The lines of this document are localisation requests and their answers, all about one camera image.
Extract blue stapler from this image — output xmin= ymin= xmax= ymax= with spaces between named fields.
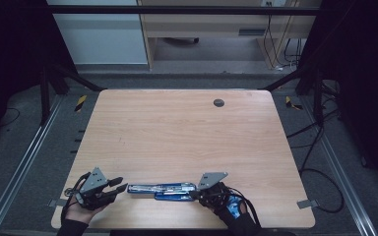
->
xmin=126 ymin=182 xmax=198 ymax=202

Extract black floor cable loop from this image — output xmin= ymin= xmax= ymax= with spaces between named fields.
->
xmin=286 ymin=107 xmax=347 ymax=214

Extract black curtain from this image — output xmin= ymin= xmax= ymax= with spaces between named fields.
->
xmin=0 ymin=0 xmax=77 ymax=156
xmin=297 ymin=0 xmax=378 ymax=190

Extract black diagonal frame strut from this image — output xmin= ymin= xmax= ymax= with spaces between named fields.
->
xmin=49 ymin=63 xmax=108 ymax=92
xmin=263 ymin=66 xmax=310 ymax=92

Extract wooden desk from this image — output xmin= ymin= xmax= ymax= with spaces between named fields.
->
xmin=137 ymin=0 xmax=323 ymax=71

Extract thin black floor cable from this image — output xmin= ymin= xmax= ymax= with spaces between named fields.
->
xmin=0 ymin=107 xmax=22 ymax=128

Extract yellow-handled tool on right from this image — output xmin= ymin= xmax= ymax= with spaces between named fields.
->
xmin=284 ymin=95 xmax=304 ymax=111

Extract black frame post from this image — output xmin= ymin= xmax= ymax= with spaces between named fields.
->
xmin=312 ymin=69 xmax=325 ymax=126
xmin=39 ymin=65 xmax=51 ymax=126

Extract grey table bracket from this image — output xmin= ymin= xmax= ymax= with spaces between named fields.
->
xmin=47 ymin=198 xmax=67 ymax=208
xmin=296 ymin=199 xmax=321 ymax=209

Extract hanging desk cables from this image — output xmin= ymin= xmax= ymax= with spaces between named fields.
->
xmin=263 ymin=14 xmax=305 ymax=72

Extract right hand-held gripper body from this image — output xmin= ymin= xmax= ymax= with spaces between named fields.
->
xmin=197 ymin=171 xmax=231 ymax=209

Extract white cabinet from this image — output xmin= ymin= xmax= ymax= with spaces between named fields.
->
xmin=52 ymin=0 xmax=149 ymax=65

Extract black frame crossbar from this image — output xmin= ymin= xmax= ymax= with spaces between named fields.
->
xmin=47 ymin=4 xmax=321 ymax=16

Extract aluminium floor rail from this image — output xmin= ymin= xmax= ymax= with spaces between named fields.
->
xmin=0 ymin=94 xmax=64 ymax=236
xmin=302 ymin=97 xmax=378 ymax=236

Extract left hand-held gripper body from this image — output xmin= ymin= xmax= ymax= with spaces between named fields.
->
xmin=75 ymin=166 xmax=112 ymax=211

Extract person's left hand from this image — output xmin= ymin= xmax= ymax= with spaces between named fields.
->
xmin=64 ymin=193 xmax=103 ymax=225

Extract person's right hand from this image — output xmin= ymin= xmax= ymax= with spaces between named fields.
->
xmin=212 ymin=192 xmax=249 ymax=220

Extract yellow black tape piece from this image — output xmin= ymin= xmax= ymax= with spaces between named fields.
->
xmin=74 ymin=94 xmax=89 ymax=113

